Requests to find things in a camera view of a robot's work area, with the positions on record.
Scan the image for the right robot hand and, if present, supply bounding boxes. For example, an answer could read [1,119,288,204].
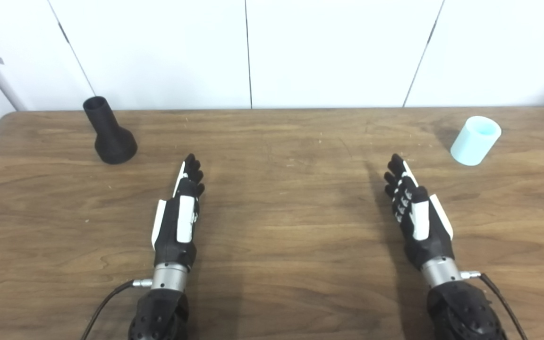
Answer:
[384,153,455,271]

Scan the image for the light-blue hose piece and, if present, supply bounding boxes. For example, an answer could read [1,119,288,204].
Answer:
[450,116,502,167]

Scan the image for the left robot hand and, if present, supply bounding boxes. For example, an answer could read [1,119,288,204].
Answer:
[151,153,205,271]

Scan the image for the black nozzle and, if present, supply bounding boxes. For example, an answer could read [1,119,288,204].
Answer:
[83,96,138,165]

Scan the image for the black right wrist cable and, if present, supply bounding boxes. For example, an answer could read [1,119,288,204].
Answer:
[460,271,528,340]

